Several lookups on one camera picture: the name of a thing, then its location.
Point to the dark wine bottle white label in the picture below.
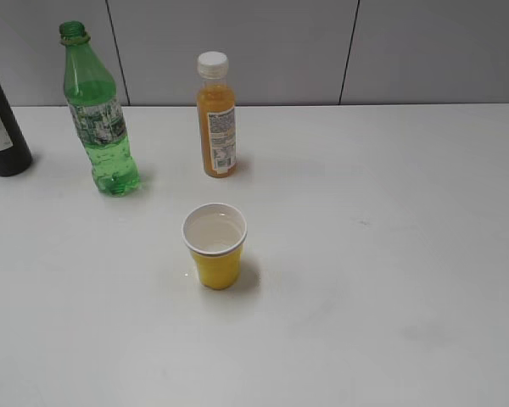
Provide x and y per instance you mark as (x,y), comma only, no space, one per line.
(15,155)

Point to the orange juice bottle white cap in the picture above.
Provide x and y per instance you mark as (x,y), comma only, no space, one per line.
(217,120)

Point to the yellow paper cup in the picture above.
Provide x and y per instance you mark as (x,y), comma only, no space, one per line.
(214,234)

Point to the green sprite plastic bottle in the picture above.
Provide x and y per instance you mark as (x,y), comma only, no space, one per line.
(90,92)

